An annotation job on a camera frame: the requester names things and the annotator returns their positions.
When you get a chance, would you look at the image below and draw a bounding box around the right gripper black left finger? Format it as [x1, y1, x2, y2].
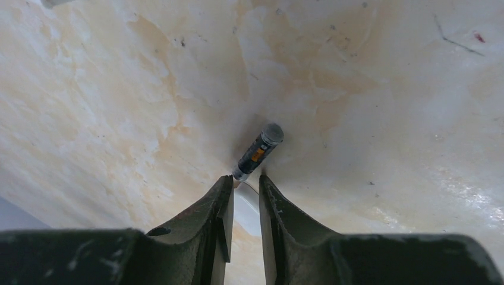
[1, 175, 234, 284]

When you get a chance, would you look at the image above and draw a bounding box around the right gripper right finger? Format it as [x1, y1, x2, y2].
[259, 175, 503, 284]

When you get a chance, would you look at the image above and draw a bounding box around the dark AAA battery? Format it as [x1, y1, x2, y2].
[232, 123, 284, 182]

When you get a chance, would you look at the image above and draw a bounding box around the small white battery lid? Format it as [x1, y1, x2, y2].
[234, 182, 262, 237]

